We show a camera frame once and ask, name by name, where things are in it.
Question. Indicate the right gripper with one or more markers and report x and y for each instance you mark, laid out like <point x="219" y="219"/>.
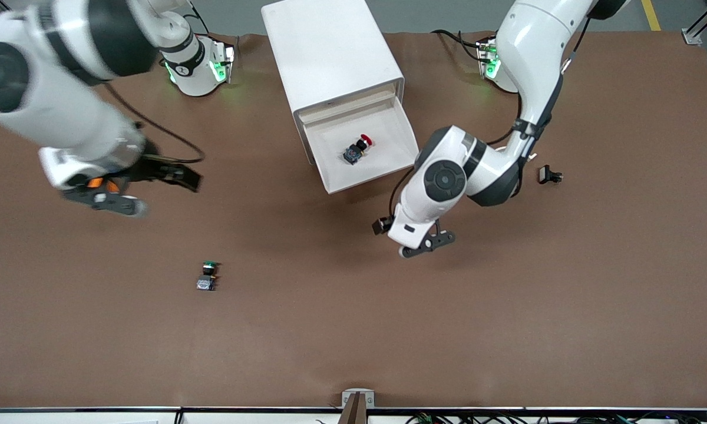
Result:
<point x="147" y="166"/>

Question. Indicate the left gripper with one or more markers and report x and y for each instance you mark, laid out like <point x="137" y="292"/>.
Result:
<point x="381" y="225"/>

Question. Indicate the red push button switch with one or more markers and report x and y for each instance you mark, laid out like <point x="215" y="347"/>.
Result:
<point x="353" y="154"/>

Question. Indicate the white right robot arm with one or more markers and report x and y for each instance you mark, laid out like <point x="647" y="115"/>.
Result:
<point x="65" y="118"/>

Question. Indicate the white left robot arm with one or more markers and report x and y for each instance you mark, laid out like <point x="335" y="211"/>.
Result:
<point x="536" y="47"/>

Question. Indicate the orange black button box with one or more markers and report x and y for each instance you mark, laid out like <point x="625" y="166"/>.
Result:
<point x="95" y="182"/>

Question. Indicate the small black clip component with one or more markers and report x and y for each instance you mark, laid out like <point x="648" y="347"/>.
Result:
<point x="545" y="174"/>

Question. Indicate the green push button switch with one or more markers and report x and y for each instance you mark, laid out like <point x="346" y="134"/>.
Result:
<point x="206" y="281"/>

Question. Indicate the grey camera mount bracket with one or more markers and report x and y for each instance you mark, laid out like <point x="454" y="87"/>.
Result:
<point x="358" y="399"/>

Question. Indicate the aluminium frame profile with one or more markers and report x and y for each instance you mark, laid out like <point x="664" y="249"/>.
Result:
<point x="692" y="38"/>

